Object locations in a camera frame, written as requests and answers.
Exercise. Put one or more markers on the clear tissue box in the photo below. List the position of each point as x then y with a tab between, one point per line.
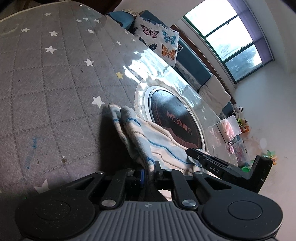
229	128

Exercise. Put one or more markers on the stuffed toys pile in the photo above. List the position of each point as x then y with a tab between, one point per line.
242	122

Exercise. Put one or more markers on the green plastic basin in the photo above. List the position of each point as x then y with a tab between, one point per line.
246	168

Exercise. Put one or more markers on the green framed window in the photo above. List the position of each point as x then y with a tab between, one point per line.
231	31

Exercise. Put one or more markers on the clear plastic storage box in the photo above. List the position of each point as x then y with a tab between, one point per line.
241	153

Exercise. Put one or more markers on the pink hair scrunchie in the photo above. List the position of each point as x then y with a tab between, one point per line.
230	148

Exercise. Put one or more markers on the butterfly print pillow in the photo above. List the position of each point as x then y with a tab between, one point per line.
161	39

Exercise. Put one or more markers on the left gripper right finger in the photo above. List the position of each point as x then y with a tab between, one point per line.
188	192

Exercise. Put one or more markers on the blue sofa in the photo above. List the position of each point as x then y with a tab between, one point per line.
191	64

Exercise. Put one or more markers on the black induction cooktop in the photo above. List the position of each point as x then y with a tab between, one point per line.
164	108

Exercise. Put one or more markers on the beige plain pillow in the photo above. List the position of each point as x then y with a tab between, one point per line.
214	94

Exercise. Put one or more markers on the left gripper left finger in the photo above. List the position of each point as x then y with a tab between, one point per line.
112	189

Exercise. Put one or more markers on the blue striped knit sweater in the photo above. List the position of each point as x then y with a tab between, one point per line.
134	142

